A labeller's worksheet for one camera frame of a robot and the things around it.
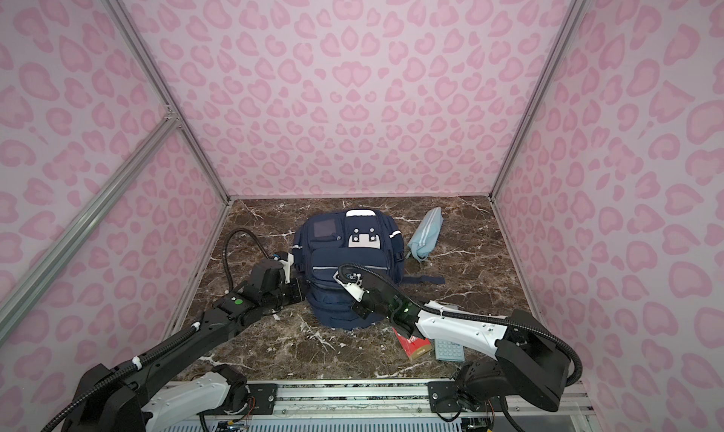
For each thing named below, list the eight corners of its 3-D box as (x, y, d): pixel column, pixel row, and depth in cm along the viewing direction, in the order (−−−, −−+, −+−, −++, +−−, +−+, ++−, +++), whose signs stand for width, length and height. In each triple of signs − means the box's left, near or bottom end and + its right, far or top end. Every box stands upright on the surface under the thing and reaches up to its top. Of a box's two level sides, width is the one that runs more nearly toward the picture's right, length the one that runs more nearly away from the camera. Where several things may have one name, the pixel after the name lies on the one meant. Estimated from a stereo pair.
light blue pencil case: (404, 257, 103) (405, 247, 99) (427, 214, 117) (429, 203, 112) (425, 266, 101) (427, 257, 96) (446, 221, 114) (449, 211, 110)
